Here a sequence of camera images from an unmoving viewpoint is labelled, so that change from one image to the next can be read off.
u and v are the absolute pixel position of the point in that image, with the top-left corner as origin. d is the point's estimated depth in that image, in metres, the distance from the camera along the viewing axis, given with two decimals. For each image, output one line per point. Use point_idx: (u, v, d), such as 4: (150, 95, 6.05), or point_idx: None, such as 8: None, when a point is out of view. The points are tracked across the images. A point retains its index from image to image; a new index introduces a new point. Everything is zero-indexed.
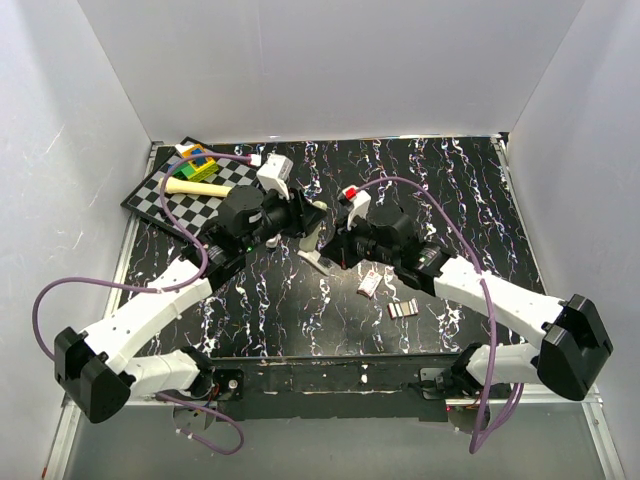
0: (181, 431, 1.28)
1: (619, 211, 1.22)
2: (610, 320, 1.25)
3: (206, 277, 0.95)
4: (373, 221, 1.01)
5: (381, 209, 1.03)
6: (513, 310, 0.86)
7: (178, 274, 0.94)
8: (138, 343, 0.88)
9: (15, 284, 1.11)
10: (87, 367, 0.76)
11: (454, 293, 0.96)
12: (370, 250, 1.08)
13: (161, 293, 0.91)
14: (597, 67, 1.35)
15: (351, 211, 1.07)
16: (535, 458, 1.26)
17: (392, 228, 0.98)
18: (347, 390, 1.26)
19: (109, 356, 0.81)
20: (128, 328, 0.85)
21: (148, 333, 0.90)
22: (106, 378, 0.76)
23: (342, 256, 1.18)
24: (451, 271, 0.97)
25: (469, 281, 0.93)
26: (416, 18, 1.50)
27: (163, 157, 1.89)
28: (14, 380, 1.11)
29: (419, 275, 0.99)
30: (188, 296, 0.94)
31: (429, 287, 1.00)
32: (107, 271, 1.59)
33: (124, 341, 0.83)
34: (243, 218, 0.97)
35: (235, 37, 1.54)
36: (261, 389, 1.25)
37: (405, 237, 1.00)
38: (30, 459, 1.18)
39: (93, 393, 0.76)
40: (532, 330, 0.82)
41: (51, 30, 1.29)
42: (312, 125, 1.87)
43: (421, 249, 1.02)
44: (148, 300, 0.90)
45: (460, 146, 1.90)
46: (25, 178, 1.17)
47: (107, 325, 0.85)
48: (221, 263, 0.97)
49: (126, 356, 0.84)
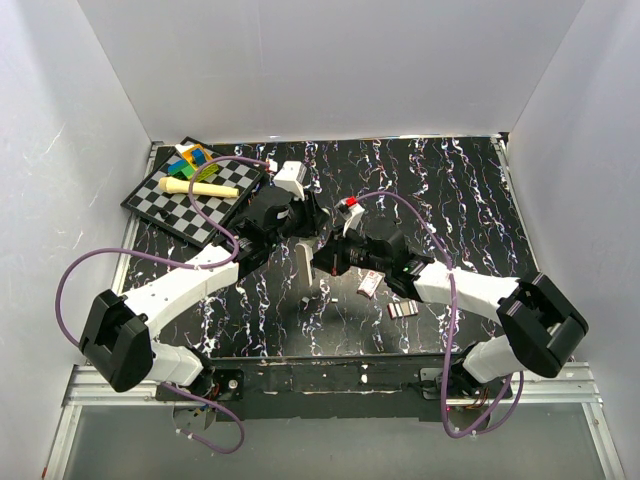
0: (181, 431, 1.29)
1: (619, 211, 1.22)
2: (610, 320, 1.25)
3: (236, 262, 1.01)
4: (369, 234, 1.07)
5: (377, 223, 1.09)
6: (474, 292, 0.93)
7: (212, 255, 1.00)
8: (170, 315, 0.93)
9: (15, 284, 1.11)
10: (127, 326, 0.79)
11: (434, 294, 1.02)
12: (365, 258, 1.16)
13: (197, 271, 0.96)
14: (597, 68, 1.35)
15: (349, 218, 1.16)
16: (534, 457, 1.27)
17: (386, 243, 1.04)
18: (347, 390, 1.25)
19: (149, 317, 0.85)
20: (165, 295, 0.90)
21: (181, 306, 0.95)
22: (142, 341, 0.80)
23: (333, 263, 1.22)
24: (428, 273, 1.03)
25: (442, 278, 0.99)
26: (416, 18, 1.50)
27: (163, 157, 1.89)
28: (15, 381, 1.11)
29: (406, 285, 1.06)
30: (220, 278, 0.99)
31: (415, 294, 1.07)
32: (107, 271, 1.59)
33: (161, 307, 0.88)
34: (272, 215, 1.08)
35: (235, 37, 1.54)
36: (261, 389, 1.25)
37: (398, 250, 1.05)
38: (29, 459, 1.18)
39: (129, 352, 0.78)
40: (490, 305, 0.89)
41: (51, 29, 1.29)
42: (312, 124, 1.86)
43: (409, 259, 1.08)
44: (185, 275, 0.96)
45: (460, 146, 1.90)
46: (25, 178, 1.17)
47: (146, 292, 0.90)
48: (249, 253, 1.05)
49: (160, 323, 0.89)
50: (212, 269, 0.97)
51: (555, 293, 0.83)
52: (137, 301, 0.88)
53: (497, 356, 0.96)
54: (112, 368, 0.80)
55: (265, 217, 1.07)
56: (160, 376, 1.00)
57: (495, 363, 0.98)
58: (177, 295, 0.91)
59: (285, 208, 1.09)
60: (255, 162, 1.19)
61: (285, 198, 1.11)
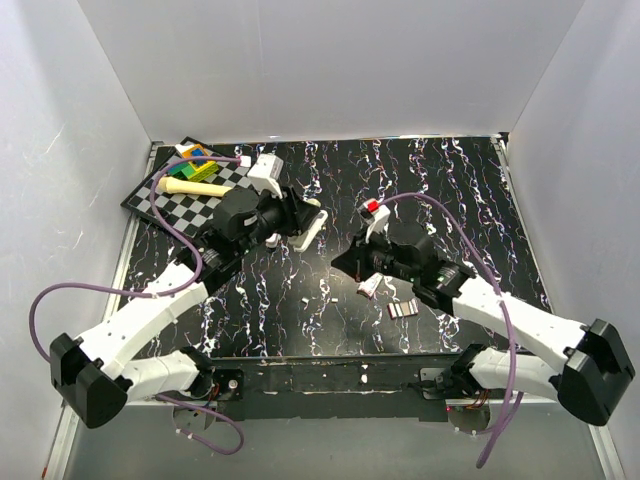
0: (181, 431, 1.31)
1: (619, 211, 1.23)
2: (609, 320, 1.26)
3: (201, 281, 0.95)
4: (394, 238, 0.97)
5: (403, 227, 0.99)
6: (533, 334, 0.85)
7: (173, 278, 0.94)
8: (134, 349, 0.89)
9: (15, 284, 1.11)
10: (82, 375, 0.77)
11: (475, 315, 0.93)
12: (388, 265, 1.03)
13: (157, 299, 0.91)
14: (596, 68, 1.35)
15: (371, 224, 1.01)
16: (535, 457, 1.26)
17: (414, 248, 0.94)
18: (347, 390, 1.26)
19: (104, 362, 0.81)
20: (123, 333, 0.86)
21: (145, 337, 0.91)
22: (102, 385, 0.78)
23: (357, 268, 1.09)
24: (471, 291, 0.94)
25: (489, 303, 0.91)
26: (416, 18, 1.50)
27: (163, 157, 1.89)
28: (15, 381, 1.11)
29: (437, 295, 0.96)
30: (184, 301, 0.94)
31: (447, 307, 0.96)
32: (108, 271, 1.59)
33: (118, 348, 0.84)
34: (238, 222, 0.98)
35: (235, 37, 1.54)
36: (261, 389, 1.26)
37: (426, 257, 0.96)
38: (29, 460, 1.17)
39: (90, 399, 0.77)
40: (552, 353, 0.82)
41: (51, 30, 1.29)
42: (312, 124, 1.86)
43: (439, 267, 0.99)
44: (143, 306, 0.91)
45: (460, 147, 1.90)
46: (25, 178, 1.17)
47: (103, 331, 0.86)
48: (215, 267, 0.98)
49: (122, 361, 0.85)
50: (173, 295, 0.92)
51: (617, 345, 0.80)
52: (94, 342, 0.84)
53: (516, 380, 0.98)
54: (81, 411, 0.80)
55: (232, 226, 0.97)
56: (152, 390, 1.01)
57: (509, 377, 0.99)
58: (135, 330, 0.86)
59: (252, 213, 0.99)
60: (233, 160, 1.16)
61: (252, 200, 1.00)
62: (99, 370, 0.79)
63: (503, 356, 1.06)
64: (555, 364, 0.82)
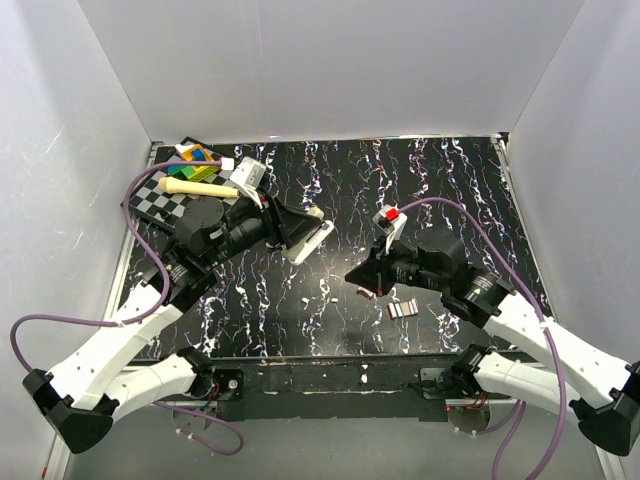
0: (181, 431, 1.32)
1: (619, 211, 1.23)
2: (610, 320, 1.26)
3: (169, 302, 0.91)
4: (424, 246, 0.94)
5: (431, 234, 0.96)
6: (577, 368, 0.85)
7: (140, 302, 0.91)
8: (109, 378, 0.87)
9: (15, 284, 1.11)
10: (52, 412, 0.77)
11: (510, 335, 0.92)
12: (413, 275, 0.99)
13: (124, 327, 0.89)
14: (597, 68, 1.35)
15: (390, 234, 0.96)
16: (535, 457, 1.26)
17: (444, 255, 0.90)
18: (347, 390, 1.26)
19: (74, 398, 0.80)
20: (92, 366, 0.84)
21: (118, 365, 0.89)
22: (76, 419, 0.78)
23: (378, 281, 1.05)
24: (511, 309, 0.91)
25: (530, 327, 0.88)
26: (417, 17, 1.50)
27: (163, 157, 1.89)
28: (15, 381, 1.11)
29: (469, 306, 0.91)
30: (153, 325, 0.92)
31: (480, 318, 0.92)
32: (108, 270, 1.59)
33: (88, 381, 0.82)
34: (202, 236, 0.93)
35: (235, 36, 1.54)
36: (261, 389, 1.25)
37: (457, 264, 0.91)
38: (29, 460, 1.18)
39: (64, 435, 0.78)
40: (595, 391, 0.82)
41: (51, 31, 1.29)
42: (312, 124, 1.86)
43: (472, 276, 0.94)
44: (111, 334, 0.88)
45: (460, 146, 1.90)
46: (25, 178, 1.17)
47: (72, 365, 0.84)
48: (185, 284, 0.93)
49: (96, 392, 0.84)
50: (140, 321, 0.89)
51: None
52: (63, 378, 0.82)
53: (530, 394, 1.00)
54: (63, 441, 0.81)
55: (196, 241, 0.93)
56: (147, 400, 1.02)
57: (516, 387, 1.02)
58: (104, 361, 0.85)
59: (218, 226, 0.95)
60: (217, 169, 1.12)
61: (216, 211, 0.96)
62: (70, 407, 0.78)
63: (511, 366, 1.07)
64: (594, 400, 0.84)
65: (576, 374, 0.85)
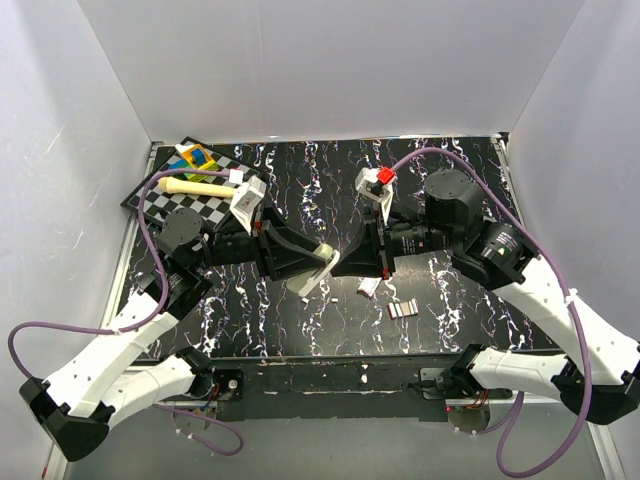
0: (181, 431, 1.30)
1: (619, 211, 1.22)
2: (610, 319, 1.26)
3: (165, 311, 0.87)
4: (433, 192, 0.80)
5: (440, 180, 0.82)
6: (594, 347, 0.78)
7: (137, 310, 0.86)
8: (107, 384, 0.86)
9: (15, 284, 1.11)
10: (50, 420, 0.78)
11: (527, 304, 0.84)
12: (423, 242, 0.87)
13: (120, 334, 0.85)
14: (597, 67, 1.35)
15: (384, 200, 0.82)
16: (535, 456, 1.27)
17: (459, 202, 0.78)
18: (347, 390, 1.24)
19: (71, 407, 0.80)
20: (88, 374, 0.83)
21: (119, 370, 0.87)
22: (73, 429, 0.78)
23: (384, 264, 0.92)
24: (535, 276, 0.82)
25: (554, 298, 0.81)
26: (417, 17, 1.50)
27: (163, 157, 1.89)
28: (16, 381, 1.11)
29: (486, 265, 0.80)
30: (151, 331, 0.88)
31: (496, 280, 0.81)
32: (108, 271, 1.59)
33: (84, 389, 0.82)
34: (185, 250, 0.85)
35: (235, 36, 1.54)
36: (261, 390, 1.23)
37: (473, 214, 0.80)
38: (30, 460, 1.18)
39: (61, 442, 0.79)
40: (606, 372, 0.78)
41: (50, 30, 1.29)
42: (312, 125, 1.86)
43: (487, 231, 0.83)
44: (109, 340, 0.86)
45: (460, 147, 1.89)
46: (25, 179, 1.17)
47: (69, 372, 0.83)
48: (181, 293, 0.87)
49: (93, 399, 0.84)
50: (137, 330, 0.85)
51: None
52: (60, 386, 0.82)
53: (519, 378, 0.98)
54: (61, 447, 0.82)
55: (181, 256, 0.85)
56: (148, 402, 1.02)
57: (509, 375, 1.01)
58: (100, 369, 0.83)
59: (199, 239, 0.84)
60: (221, 176, 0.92)
61: (195, 222, 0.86)
62: (66, 416, 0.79)
63: (502, 357, 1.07)
64: (598, 378, 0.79)
65: (592, 353, 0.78)
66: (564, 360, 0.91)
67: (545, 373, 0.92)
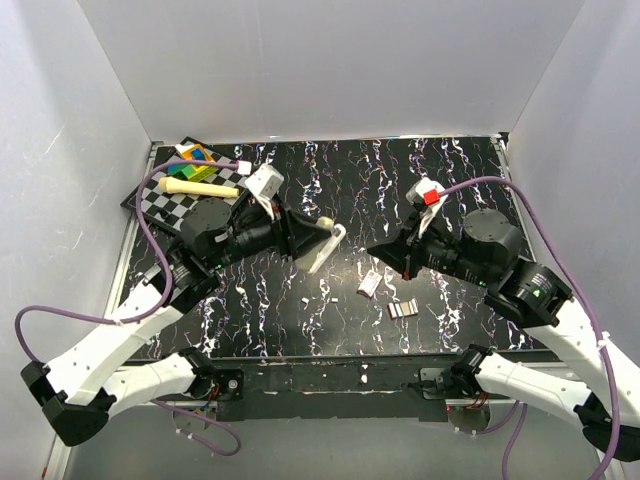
0: (181, 431, 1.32)
1: (619, 211, 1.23)
2: (611, 319, 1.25)
3: (169, 305, 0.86)
4: (472, 233, 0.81)
5: (480, 219, 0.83)
6: (624, 390, 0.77)
7: (140, 302, 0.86)
8: (106, 373, 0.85)
9: (15, 283, 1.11)
10: (47, 406, 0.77)
11: (559, 345, 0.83)
12: (448, 266, 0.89)
13: (122, 325, 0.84)
14: (597, 68, 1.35)
15: (426, 217, 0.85)
16: (536, 458, 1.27)
17: (498, 245, 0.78)
18: (348, 390, 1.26)
19: (68, 395, 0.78)
20: (88, 363, 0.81)
21: (119, 359, 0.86)
22: (68, 417, 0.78)
23: (406, 266, 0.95)
24: (568, 319, 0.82)
25: (587, 342, 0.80)
26: (418, 18, 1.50)
27: (163, 157, 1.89)
28: (15, 381, 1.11)
29: (521, 306, 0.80)
30: (153, 324, 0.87)
31: (529, 321, 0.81)
32: (108, 271, 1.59)
33: (83, 378, 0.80)
34: (207, 239, 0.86)
35: (235, 36, 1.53)
36: (261, 390, 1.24)
37: (511, 256, 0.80)
38: (29, 460, 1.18)
39: (58, 429, 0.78)
40: (635, 416, 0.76)
41: (50, 30, 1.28)
42: (312, 124, 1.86)
43: (523, 272, 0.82)
44: (111, 329, 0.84)
45: (460, 146, 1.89)
46: (25, 178, 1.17)
47: (69, 359, 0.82)
48: (187, 285, 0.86)
49: (92, 388, 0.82)
50: (138, 322, 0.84)
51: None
52: (59, 372, 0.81)
53: (531, 396, 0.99)
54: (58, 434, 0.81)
55: (199, 243, 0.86)
56: (143, 399, 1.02)
57: (522, 392, 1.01)
58: (100, 358, 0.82)
59: (223, 229, 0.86)
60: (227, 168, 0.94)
61: (222, 214, 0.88)
62: (62, 404, 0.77)
63: (512, 368, 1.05)
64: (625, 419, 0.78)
65: (622, 396, 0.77)
66: (587, 392, 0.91)
67: (566, 402, 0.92)
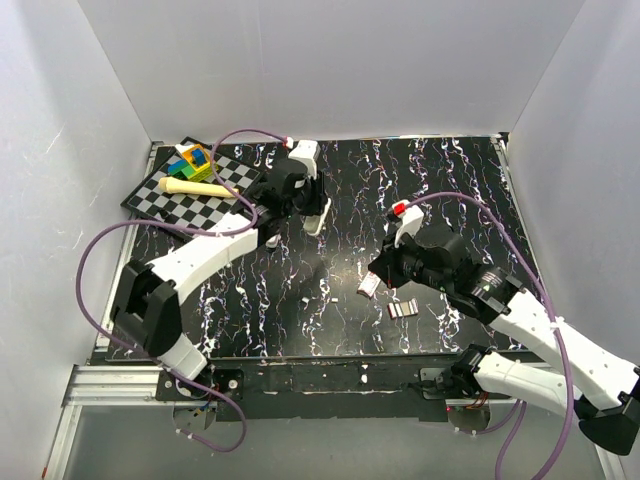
0: (181, 431, 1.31)
1: (618, 211, 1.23)
2: (610, 319, 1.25)
3: (256, 229, 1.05)
4: (422, 243, 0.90)
5: (429, 230, 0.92)
6: (586, 370, 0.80)
7: (231, 222, 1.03)
8: (197, 281, 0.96)
9: (15, 283, 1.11)
10: (157, 291, 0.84)
11: (518, 334, 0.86)
12: (418, 271, 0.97)
13: (219, 238, 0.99)
14: (597, 67, 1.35)
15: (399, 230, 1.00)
16: (535, 457, 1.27)
17: (443, 250, 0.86)
18: (347, 390, 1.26)
19: (177, 282, 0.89)
20: (192, 261, 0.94)
21: (206, 272, 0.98)
22: (171, 305, 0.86)
23: (388, 274, 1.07)
24: (521, 308, 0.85)
25: (541, 326, 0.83)
26: (417, 17, 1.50)
27: (163, 157, 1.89)
28: (15, 382, 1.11)
29: (476, 302, 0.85)
30: (241, 244, 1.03)
31: (486, 315, 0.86)
32: (107, 271, 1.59)
33: (188, 272, 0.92)
34: (289, 183, 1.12)
35: (235, 36, 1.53)
36: (261, 389, 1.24)
37: (458, 259, 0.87)
38: (29, 460, 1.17)
39: (162, 314, 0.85)
40: (603, 394, 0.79)
41: (50, 29, 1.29)
42: (312, 124, 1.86)
43: (477, 271, 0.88)
44: (207, 242, 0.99)
45: (460, 146, 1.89)
46: (25, 178, 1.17)
47: (173, 259, 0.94)
48: (267, 221, 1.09)
49: (188, 287, 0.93)
50: (233, 236, 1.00)
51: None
52: (165, 267, 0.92)
53: (530, 392, 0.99)
54: (146, 334, 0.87)
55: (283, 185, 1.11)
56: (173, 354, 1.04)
57: (520, 387, 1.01)
58: (203, 259, 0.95)
59: (301, 177, 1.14)
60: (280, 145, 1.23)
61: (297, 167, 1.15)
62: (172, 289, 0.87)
63: (511, 366, 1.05)
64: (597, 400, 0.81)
65: (584, 375, 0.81)
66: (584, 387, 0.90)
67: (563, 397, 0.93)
